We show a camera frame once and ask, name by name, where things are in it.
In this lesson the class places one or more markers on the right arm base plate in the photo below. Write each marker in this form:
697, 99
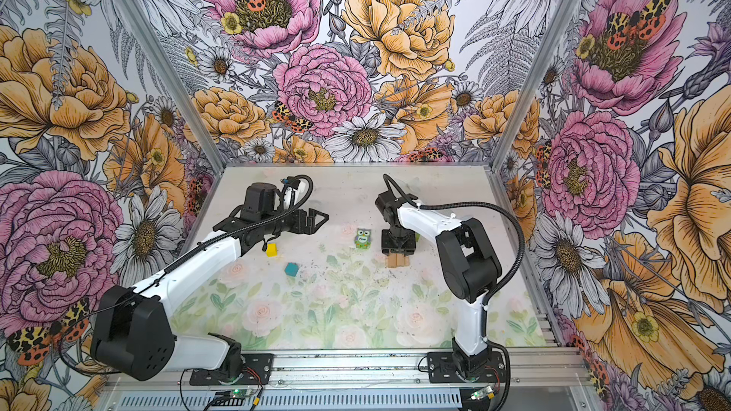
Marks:
488, 366

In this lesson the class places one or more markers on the right aluminium corner post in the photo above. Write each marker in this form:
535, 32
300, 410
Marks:
555, 30

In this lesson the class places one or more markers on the teal small cube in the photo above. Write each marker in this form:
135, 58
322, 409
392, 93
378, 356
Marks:
292, 269

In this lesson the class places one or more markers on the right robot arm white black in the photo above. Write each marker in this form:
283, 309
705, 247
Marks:
468, 260

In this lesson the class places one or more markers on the aluminium front rail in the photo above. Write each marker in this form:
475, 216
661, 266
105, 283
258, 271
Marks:
545, 378

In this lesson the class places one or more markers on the yellow small cube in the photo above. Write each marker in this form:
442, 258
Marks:
271, 250

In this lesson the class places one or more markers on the aluminium corner post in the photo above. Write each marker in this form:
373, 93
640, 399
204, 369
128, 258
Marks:
555, 30
146, 36

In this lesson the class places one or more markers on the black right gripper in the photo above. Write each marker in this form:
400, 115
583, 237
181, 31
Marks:
407, 249

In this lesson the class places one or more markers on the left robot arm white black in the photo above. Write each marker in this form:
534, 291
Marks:
132, 332

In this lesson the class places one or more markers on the green owl number toy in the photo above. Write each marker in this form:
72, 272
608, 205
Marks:
362, 238

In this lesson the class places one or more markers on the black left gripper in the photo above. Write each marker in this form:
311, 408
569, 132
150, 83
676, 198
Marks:
310, 228

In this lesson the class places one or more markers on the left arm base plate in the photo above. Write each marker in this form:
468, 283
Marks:
253, 369

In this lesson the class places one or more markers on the left aluminium corner post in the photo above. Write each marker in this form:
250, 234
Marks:
146, 36

